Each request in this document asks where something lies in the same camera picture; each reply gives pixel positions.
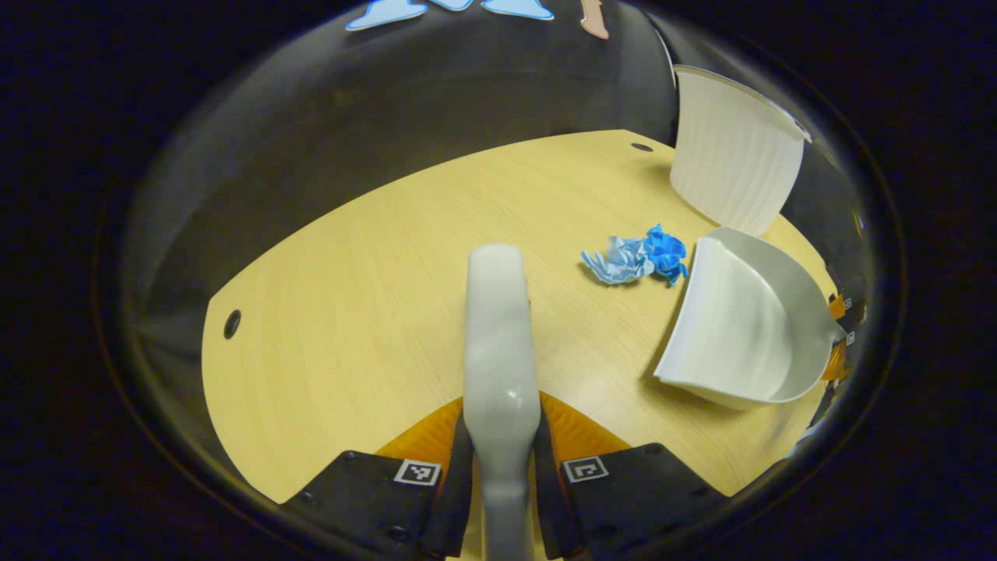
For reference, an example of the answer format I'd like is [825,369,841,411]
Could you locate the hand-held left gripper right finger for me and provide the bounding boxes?
[534,390,731,560]

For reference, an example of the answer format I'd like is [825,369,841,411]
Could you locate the white dustpan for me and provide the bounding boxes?
[653,226,849,412]

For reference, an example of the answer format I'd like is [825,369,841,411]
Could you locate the white ribbed garbage bin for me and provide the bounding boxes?
[668,65,813,238]

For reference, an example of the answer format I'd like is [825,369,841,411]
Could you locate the dark blue paper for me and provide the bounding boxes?
[643,224,691,287]

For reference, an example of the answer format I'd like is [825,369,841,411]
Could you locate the wooden desktop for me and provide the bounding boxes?
[201,129,847,559]

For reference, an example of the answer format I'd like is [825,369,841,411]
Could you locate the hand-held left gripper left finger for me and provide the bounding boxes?
[279,396,477,560]

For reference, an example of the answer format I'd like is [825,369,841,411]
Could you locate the light blue paper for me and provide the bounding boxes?
[581,236,657,286]

